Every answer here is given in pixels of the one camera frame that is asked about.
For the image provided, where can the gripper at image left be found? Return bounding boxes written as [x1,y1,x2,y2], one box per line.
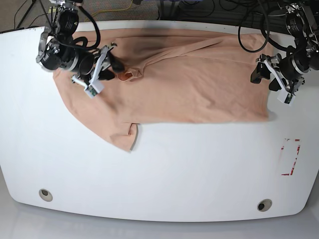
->
[71,42,125,88]

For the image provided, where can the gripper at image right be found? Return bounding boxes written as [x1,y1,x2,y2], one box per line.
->
[250,53,306,94]

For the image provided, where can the peach t-shirt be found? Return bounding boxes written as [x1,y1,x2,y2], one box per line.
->
[53,28,268,151]

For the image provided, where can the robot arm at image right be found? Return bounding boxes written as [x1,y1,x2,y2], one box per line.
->
[250,2,319,95]

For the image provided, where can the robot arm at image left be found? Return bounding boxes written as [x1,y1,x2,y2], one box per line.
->
[36,0,125,95]

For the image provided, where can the red tape rectangle marker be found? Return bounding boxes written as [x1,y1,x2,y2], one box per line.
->
[278,138,301,176]

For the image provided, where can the right table grommet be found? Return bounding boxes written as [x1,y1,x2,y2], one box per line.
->
[257,199,272,212]

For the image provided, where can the table grommet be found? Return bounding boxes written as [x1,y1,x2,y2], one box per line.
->
[39,189,53,202]
[257,199,272,212]

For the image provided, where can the left table grommet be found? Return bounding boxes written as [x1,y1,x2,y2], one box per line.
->
[39,189,53,202]

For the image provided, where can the wrist camera, image-right gripper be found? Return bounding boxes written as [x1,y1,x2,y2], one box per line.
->
[277,90,296,106]

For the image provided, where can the wrist camera, image-left gripper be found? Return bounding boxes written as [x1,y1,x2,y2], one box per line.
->
[84,82,104,99]

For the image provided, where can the black cable on image-right arm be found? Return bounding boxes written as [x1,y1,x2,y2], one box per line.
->
[238,0,297,54]

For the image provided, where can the yellow cable on floor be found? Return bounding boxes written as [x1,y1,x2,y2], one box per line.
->
[92,0,135,18]

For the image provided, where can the black floor cables top right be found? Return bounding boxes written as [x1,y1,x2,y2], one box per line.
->
[158,0,287,28]

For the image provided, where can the black floor cables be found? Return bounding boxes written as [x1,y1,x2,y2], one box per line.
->
[158,0,287,28]
[13,0,55,29]

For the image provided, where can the black floor cables top left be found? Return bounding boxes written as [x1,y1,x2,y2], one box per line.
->
[13,0,55,29]

